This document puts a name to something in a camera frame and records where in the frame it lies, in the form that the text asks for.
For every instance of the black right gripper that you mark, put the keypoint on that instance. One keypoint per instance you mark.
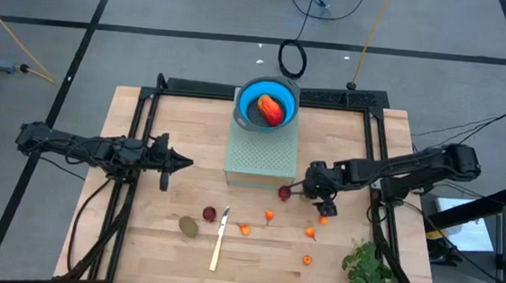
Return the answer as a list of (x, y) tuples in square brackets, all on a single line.
[(322, 183)]

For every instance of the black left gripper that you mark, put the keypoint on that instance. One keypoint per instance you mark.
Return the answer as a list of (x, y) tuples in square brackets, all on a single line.
[(161, 159)]

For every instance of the bright red pomegranate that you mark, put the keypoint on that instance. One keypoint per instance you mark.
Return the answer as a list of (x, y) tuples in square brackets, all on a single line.
[(283, 192)]

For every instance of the dark red pomegranate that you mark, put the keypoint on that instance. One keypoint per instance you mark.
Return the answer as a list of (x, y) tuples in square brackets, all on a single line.
[(209, 213)]

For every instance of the red orange mango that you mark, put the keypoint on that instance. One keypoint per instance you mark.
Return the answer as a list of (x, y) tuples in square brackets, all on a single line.
[(270, 110)]

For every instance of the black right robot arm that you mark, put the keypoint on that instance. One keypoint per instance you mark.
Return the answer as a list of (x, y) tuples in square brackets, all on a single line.
[(414, 167)]

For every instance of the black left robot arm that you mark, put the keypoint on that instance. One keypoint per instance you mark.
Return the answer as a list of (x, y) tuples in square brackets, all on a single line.
[(54, 137)]

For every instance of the green perforated metal riser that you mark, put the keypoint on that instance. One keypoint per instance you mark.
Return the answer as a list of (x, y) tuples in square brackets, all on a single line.
[(261, 155)]

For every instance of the blue collapsible bowl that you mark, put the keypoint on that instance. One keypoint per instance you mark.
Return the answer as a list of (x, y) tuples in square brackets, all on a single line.
[(288, 97)]

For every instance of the green leafy plant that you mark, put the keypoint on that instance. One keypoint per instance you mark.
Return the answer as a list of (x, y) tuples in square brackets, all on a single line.
[(366, 277)]

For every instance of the white floor panel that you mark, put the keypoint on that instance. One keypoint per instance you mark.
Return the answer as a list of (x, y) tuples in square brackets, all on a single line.
[(463, 226)]

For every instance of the black diagonal beam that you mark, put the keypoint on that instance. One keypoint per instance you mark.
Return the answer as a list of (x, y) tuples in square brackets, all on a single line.
[(474, 208)]

